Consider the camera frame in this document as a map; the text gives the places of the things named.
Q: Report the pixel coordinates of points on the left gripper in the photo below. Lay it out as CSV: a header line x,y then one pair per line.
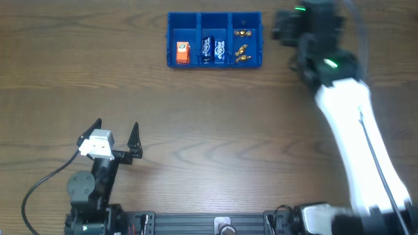
x,y
122,156

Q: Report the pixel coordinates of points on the orange candy box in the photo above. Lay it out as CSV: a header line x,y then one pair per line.
x,y
183,52

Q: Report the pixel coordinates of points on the blue candy pack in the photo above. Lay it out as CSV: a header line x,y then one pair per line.
x,y
219,51
207,49

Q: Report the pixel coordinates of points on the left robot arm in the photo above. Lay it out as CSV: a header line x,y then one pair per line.
x,y
104,176

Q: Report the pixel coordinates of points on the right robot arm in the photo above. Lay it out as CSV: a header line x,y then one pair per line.
x,y
352,130

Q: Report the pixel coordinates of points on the blue tray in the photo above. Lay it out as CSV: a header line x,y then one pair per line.
x,y
183,26

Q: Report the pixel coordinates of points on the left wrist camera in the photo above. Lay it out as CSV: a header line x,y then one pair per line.
x,y
98,143

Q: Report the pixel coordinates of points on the mounting rail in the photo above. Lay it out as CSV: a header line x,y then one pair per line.
x,y
196,223

